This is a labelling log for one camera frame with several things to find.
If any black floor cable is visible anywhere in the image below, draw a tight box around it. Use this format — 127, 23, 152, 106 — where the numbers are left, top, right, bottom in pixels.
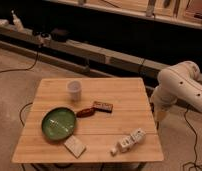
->
0, 46, 41, 76
181, 105, 202, 171

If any red sausage toy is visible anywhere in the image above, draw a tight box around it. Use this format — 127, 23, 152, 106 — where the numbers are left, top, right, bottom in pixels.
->
76, 107, 95, 118

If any white spray bottle on ledge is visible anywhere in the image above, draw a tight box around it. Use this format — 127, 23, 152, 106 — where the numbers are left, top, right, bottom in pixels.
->
11, 11, 24, 31

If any white square sponge block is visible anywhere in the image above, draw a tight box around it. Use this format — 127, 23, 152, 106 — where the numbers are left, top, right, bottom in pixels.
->
64, 136, 86, 158

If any black floor cable right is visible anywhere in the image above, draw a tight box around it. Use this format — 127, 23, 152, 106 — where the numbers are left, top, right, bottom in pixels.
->
181, 105, 202, 171

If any black floor cable left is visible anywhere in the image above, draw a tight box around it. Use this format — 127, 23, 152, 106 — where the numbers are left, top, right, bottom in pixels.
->
0, 46, 41, 76

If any black box on ledge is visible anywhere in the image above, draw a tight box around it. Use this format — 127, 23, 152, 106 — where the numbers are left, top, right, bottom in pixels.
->
51, 28, 70, 42

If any brown snack bar packet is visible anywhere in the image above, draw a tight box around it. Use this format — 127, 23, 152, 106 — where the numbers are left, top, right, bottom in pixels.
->
93, 101, 113, 113

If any wooden table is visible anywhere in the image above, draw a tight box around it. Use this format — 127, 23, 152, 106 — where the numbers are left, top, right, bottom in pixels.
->
12, 78, 164, 163

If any translucent plastic cup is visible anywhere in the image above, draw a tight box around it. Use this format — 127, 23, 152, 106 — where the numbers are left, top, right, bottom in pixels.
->
67, 80, 81, 101

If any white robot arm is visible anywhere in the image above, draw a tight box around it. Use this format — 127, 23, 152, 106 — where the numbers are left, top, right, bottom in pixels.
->
150, 61, 202, 122

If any green round plate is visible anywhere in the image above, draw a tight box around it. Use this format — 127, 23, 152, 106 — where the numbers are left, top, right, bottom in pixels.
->
41, 107, 76, 141

